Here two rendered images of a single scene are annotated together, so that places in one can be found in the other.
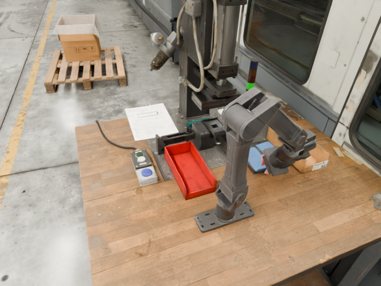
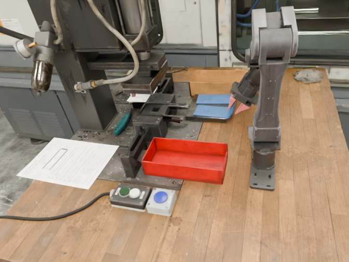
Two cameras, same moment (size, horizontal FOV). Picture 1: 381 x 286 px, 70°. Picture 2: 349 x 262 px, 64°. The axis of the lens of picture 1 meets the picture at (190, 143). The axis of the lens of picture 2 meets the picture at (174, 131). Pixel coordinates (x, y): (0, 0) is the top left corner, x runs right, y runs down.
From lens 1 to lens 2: 0.61 m
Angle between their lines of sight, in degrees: 36
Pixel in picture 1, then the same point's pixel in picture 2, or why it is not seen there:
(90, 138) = (26, 238)
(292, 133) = not seen: hidden behind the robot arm
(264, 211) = not seen: hidden behind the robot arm
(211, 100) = (153, 78)
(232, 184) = (277, 119)
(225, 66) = (150, 30)
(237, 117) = (280, 37)
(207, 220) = (263, 179)
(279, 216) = (285, 131)
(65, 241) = not seen: outside the picture
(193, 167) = (181, 157)
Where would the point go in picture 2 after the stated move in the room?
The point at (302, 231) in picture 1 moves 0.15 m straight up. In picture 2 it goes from (308, 127) to (316, 89)
